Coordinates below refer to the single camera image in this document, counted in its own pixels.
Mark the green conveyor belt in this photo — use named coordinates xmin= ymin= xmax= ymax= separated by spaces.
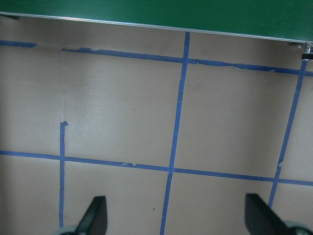
xmin=0 ymin=0 xmax=313 ymax=62

